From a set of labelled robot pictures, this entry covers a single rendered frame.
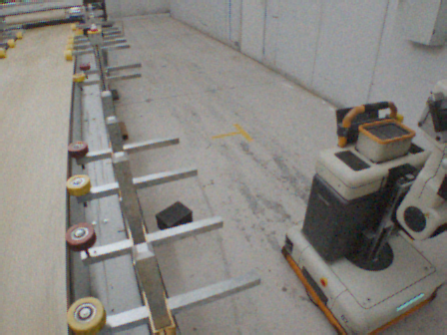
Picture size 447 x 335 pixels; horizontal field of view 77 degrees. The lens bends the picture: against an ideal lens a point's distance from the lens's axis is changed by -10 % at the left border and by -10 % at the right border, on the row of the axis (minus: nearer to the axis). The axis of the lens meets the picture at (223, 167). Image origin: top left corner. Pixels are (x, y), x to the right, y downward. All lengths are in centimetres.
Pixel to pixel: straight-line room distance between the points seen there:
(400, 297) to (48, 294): 141
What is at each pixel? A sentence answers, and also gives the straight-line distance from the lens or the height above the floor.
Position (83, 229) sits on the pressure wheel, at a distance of 92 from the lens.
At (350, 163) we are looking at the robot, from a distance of 136.
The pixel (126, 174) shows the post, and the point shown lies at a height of 110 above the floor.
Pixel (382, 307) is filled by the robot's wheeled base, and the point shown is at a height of 28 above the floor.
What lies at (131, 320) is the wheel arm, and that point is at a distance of 78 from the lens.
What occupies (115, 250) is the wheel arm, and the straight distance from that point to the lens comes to 95.
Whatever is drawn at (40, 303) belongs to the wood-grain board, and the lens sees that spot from 81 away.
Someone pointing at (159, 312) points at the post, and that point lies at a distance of 69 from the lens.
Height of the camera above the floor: 151
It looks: 35 degrees down
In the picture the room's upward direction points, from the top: straight up
